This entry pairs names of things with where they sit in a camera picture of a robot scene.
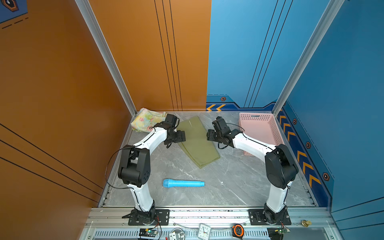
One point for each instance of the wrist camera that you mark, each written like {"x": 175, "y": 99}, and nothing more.
{"x": 221, "y": 126}
{"x": 172, "y": 121}

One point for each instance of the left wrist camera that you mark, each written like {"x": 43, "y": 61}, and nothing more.
{"x": 172, "y": 121}

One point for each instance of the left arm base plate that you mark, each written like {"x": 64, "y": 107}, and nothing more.
{"x": 153, "y": 217}

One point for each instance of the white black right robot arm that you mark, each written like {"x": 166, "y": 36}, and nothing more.
{"x": 281, "y": 169}

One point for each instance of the green circuit board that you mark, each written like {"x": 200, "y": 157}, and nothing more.
{"x": 147, "y": 234}

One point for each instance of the aluminium corner post left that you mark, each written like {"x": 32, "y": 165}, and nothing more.
{"x": 101, "y": 42}

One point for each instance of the aluminium front rail frame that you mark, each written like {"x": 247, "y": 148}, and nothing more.
{"x": 111, "y": 224}

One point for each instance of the small white clock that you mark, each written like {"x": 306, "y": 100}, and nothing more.
{"x": 204, "y": 232}

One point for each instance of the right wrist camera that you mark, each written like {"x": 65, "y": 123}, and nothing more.
{"x": 221, "y": 126}

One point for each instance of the aluminium corner post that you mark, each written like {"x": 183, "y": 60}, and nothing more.
{"x": 318, "y": 34}
{"x": 101, "y": 42}

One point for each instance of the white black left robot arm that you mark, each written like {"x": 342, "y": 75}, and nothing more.
{"x": 135, "y": 169}

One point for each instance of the brass round knob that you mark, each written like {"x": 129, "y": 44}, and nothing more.
{"x": 306, "y": 223}

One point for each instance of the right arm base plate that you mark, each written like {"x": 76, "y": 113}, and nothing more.
{"x": 259, "y": 217}

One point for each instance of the pastel floral skirt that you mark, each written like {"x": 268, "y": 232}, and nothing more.
{"x": 146, "y": 119}

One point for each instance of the right circuit board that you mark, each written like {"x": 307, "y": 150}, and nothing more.
{"x": 277, "y": 234}

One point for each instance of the blue toy microphone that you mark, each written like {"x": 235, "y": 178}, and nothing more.
{"x": 170, "y": 183}

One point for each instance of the white power plug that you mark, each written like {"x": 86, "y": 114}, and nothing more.
{"x": 177, "y": 234}

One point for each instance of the orange black tape measure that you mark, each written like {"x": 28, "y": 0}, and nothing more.
{"x": 238, "y": 231}

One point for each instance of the olive green ruffled skirt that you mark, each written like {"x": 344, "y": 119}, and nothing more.
{"x": 201, "y": 151}

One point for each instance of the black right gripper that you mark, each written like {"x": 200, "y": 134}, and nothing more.
{"x": 209, "y": 134}

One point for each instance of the pink perforated plastic basket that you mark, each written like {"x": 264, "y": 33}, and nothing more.
{"x": 261, "y": 135}

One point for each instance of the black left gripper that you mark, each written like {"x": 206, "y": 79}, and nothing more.
{"x": 181, "y": 137}

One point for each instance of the aluminium corner post right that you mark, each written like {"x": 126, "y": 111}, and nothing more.
{"x": 318, "y": 34}

